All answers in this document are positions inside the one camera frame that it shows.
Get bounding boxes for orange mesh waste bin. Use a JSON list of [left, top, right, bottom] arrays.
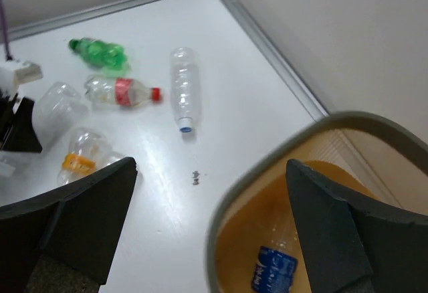
[[206, 112, 427, 292]]

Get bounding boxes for clear bottle orange label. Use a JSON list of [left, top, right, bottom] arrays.
[[57, 127, 125, 186]]

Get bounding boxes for clear bottle red label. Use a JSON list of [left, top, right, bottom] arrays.
[[84, 75, 163, 108]]

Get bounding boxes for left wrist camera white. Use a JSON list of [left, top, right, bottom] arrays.
[[1, 60, 43, 96]]

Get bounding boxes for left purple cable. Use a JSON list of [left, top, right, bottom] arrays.
[[0, 0, 14, 62]]

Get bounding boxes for clear bottle white cap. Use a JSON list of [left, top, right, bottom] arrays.
[[32, 82, 89, 152], [170, 47, 203, 134]]

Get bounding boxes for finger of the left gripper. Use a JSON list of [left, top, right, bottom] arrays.
[[1, 95, 43, 153]]

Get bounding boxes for aluminium frame rail left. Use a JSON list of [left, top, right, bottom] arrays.
[[8, 0, 162, 41]]

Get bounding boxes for green plastic bottle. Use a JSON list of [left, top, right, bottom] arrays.
[[68, 37, 130, 77]]

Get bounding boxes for aluminium frame rail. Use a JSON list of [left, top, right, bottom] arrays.
[[220, 0, 328, 120], [8, 0, 162, 41]]

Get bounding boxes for aluminium frame rail back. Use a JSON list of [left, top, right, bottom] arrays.
[[220, 0, 328, 120]]

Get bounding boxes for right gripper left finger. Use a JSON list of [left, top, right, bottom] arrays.
[[1, 157, 137, 292]]

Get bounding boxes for clear bottle blue label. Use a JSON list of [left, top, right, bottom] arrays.
[[251, 213, 298, 293]]

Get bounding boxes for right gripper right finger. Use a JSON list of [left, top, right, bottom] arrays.
[[286, 159, 427, 292]]

